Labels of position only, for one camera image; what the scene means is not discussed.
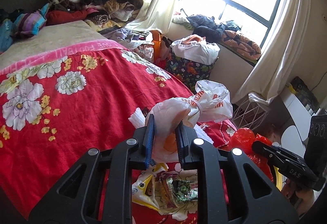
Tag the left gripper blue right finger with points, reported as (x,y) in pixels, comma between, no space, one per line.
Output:
(182,143)

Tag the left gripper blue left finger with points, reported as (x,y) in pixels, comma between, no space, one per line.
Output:
(147,143)

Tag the white orange plastic bag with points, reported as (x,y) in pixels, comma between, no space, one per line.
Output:
(210,103)

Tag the red plastic bag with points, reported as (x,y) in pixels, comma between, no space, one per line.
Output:
(243,139)

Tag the yellow rimmed black trash bin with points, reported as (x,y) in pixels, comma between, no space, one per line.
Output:
(278,179)

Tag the right hand painted nails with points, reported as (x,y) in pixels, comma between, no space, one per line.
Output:
(305,196)

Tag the yellow snack wrapper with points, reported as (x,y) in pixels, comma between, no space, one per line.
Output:
(143,189)

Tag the white round back chair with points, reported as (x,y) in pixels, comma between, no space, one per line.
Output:
(291,141)

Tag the green snack wrapper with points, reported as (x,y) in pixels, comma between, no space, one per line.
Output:
(176,192)

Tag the white vanity desk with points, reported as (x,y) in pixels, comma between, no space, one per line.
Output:
(298,112)

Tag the dinosaur print laundry basket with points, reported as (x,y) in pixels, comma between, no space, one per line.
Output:
(187,71)

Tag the camouflage pouch on desk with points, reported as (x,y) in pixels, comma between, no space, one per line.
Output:
(304,94)

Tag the white bag in basket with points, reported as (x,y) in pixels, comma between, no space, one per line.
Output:
(196,49)

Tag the floral pink fabric bag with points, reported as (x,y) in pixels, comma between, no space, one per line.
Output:
(145,51)

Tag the orange bag beside bed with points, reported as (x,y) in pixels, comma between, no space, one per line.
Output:
(157,44)

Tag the orange patterned folded blanket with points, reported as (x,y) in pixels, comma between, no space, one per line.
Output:
(241,45)

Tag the right cream curtain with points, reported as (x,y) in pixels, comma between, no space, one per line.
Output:
(281,51)

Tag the lavender white clothes heap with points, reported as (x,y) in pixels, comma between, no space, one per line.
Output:
(128,38)

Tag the dark blue jacket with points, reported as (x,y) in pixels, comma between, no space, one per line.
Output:
(208,28)

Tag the red floral blanket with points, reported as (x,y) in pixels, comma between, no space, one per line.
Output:
(54,113)

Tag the beige bed sheet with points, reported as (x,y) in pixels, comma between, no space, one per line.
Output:
(48,39)

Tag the striped purple blue pillow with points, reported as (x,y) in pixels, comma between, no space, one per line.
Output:
(29,24)

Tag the white wire side table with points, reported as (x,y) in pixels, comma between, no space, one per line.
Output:
(251,112)

